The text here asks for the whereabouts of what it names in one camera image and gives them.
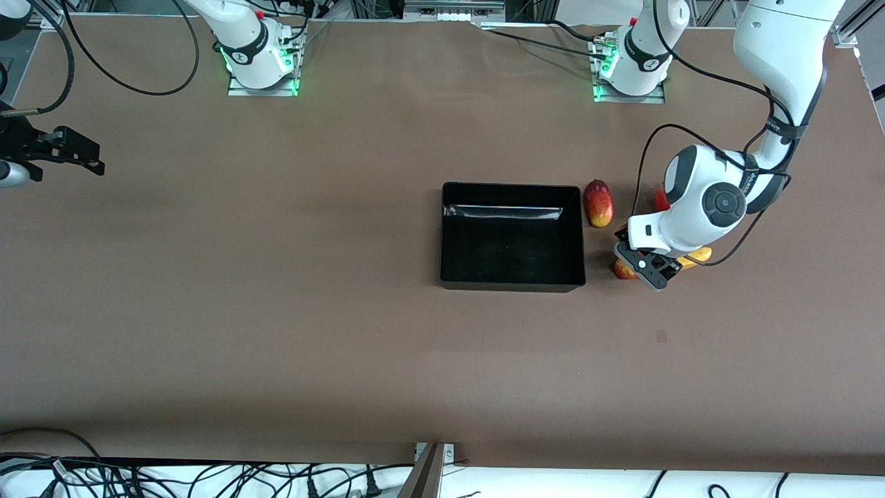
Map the yellow banana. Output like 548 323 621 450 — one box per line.
676 246 713 270

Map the black rectangular box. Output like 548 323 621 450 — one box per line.
439 183 587 293

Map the grey metal box with ports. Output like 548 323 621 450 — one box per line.
403 0 507 23

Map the red yellow mango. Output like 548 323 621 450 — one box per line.
584 179 615 228

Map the grey aluminium beam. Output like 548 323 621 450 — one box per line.
398 443 447 498

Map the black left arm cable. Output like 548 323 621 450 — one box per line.
631 0 796 267

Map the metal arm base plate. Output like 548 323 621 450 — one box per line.
227 41 302 98
591 41 667 104

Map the black cable on table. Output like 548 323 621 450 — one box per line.
484 26 613 62

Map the small metal corner bracket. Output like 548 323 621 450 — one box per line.
413 443 457 464

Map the aluminium frame profile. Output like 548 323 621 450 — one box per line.
832 0 873 48

